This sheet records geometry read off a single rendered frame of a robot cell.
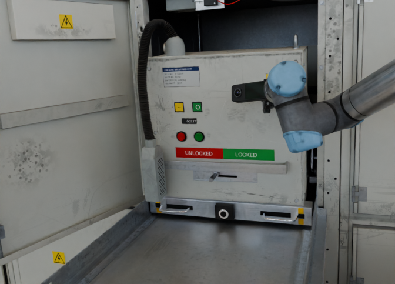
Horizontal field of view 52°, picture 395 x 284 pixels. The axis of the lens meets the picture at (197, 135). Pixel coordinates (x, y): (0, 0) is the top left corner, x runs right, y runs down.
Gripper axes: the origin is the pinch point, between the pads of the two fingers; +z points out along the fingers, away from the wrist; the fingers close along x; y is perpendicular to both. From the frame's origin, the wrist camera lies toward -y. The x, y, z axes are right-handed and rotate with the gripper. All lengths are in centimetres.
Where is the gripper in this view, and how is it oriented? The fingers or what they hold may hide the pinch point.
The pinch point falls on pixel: (262, 100)
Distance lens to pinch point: 120.5
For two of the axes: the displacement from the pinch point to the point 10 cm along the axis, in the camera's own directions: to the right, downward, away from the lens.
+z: 0.7, 0.6, 10.0
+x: -0.3, -10.0, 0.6
